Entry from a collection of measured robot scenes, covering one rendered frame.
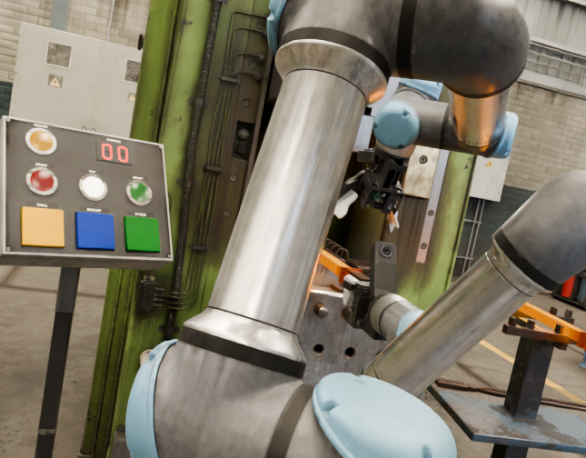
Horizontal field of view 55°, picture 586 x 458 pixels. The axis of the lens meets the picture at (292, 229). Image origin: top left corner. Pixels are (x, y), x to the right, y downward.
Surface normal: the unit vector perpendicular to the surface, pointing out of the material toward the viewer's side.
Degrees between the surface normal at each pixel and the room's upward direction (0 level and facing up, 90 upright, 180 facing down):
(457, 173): 90
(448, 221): 90
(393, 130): 114
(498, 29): 98
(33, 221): 60
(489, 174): 90
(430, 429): 7
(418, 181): 90
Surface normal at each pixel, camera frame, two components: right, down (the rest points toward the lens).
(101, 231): 0.62, -0.31
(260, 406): -0.03, -0.77
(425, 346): -0.56, 0.04
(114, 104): 0.30, 0.17
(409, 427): 0.31, -0.94
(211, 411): -0.09, -0.32
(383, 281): 0.26, -0.36
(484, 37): 0.34, 0.48
